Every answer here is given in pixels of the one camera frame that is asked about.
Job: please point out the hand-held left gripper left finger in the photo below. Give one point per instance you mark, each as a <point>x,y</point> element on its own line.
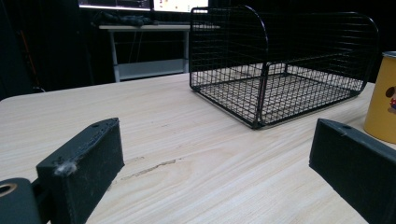
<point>84,161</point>

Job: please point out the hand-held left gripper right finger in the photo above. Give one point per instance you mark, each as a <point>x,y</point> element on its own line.
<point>358,161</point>

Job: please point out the yellow cup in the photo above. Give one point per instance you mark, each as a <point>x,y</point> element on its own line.
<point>381,102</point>

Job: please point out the white metal desk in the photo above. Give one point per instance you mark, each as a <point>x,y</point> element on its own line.
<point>146,67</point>

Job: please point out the dark cloth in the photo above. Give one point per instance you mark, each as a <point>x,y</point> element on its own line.
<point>124,20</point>

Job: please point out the computer monitor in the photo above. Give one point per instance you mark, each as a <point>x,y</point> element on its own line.
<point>180,4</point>
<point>115,3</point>

